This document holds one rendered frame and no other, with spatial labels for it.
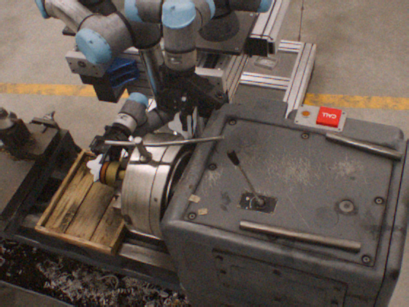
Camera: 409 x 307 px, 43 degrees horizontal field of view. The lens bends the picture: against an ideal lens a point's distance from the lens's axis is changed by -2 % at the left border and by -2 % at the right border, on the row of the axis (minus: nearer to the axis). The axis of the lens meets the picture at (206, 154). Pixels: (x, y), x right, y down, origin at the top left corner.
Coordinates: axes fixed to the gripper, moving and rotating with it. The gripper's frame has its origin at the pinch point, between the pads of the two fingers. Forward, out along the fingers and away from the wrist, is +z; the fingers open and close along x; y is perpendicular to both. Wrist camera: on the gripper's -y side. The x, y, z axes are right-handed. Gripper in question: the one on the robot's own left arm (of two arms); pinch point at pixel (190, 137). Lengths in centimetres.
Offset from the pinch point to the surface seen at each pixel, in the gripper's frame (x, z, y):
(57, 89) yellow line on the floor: -153, 87, 166
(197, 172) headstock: 3.1, 8.2, -3.0
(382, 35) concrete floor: -245, 55, -34
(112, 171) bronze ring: -3.6, 20.4, 28.1
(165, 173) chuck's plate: 3.3, 11.0, 6.4
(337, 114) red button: -22.2, -1.9, -33.8
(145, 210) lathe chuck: 9.2, 20.6, 10.2
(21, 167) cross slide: -10, 34, 71
